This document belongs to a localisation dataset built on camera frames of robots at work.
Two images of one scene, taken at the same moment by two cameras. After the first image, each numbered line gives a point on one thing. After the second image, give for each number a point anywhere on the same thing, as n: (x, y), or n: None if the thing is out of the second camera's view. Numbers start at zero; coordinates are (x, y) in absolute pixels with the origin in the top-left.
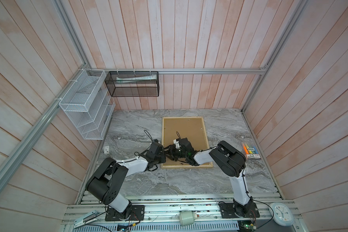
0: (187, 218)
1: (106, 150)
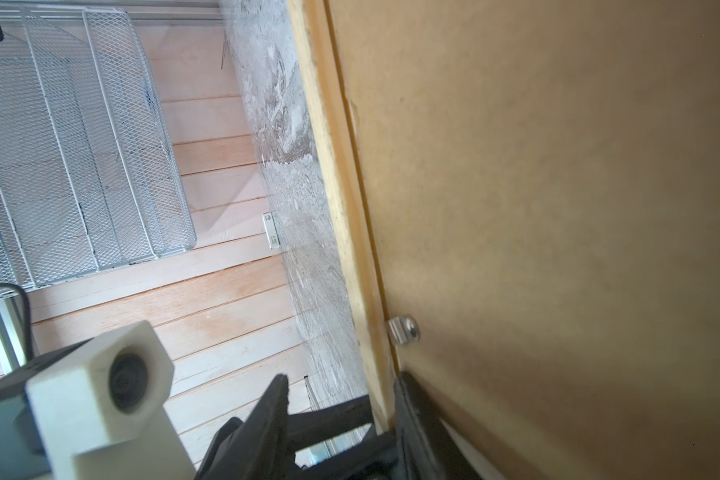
0: None
1: (272, 235)
